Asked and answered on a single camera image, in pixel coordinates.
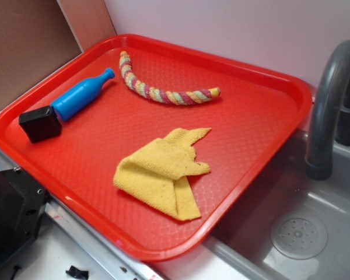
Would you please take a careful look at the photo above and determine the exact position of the red plastic tray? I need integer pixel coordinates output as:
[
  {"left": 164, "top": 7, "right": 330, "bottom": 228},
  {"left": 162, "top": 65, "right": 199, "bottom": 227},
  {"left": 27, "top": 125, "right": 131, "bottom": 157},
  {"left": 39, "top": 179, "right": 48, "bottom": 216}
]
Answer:
[{"left": 0, "top": 34, "right": 312, "bottom": 261}]

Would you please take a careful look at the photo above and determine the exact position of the brown cardboard panel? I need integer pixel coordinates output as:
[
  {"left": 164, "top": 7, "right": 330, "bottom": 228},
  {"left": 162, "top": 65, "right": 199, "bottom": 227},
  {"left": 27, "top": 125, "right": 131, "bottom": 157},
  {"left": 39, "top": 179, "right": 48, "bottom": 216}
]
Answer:
[{"left": 0, "top": 1, "right": 81, "bottom": 111}]

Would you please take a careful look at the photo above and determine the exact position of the black tape scrap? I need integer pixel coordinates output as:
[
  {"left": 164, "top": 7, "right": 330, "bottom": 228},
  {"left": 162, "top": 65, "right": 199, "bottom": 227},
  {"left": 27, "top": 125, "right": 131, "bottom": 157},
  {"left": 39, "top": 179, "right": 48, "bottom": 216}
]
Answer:
[{"left": 65, "top": 265, "right": 89, "bottom": 280}]

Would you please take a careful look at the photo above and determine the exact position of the grey toy sink basin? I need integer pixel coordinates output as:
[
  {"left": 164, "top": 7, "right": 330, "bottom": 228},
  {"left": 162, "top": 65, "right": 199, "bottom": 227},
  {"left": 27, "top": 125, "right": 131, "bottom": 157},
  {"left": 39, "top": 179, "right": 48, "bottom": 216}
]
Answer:
[{"left": 205, "top": 131, "right": 350, "bottom": 279}]

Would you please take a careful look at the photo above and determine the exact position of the black rectangular box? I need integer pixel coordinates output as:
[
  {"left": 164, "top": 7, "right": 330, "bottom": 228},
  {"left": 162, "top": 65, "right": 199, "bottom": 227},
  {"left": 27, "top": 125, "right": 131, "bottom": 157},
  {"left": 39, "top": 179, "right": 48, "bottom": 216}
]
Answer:
[{"left": 19, "top": 106, "right": 62, "bottom": 144}]

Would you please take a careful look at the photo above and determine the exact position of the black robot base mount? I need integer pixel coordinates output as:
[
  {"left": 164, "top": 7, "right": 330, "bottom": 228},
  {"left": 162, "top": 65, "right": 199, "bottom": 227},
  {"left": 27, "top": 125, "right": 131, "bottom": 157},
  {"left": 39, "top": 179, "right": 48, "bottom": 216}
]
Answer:
[{"left": 0, "top": 167, "right": 48, "bottom": 254}]

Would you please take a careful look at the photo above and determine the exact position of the multicolored twisted rope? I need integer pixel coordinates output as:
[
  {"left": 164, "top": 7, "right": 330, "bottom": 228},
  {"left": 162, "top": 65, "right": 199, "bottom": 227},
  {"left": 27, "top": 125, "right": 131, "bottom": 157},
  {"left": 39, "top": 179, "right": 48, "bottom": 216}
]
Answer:
[{"left": 118, "top": 50, "right": 222, "bottom": 106}]

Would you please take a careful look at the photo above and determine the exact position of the blue plastic bottle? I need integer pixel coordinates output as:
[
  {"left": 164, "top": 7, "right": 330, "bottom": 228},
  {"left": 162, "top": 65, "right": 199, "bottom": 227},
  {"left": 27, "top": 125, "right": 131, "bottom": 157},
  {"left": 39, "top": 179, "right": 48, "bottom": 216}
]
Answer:
[{"left": 51, "top": 68, "right": 115, "bottom": 121}]

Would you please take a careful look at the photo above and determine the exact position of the grey plastic faucet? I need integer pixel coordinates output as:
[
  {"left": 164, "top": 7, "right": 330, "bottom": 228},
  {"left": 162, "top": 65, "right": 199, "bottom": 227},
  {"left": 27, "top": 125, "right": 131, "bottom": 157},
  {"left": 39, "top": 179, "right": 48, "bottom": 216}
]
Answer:
[{"left": 305, "top": 40, "right": 350, "bottom": 180}]

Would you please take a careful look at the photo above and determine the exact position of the yellow folded cloth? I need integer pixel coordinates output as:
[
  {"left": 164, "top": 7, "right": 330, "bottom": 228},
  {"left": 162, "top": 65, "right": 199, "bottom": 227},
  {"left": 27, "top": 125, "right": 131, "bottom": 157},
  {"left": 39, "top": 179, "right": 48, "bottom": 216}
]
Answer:
[{"left": 113, "top": 128, "right": 211, "bottom": 221}]

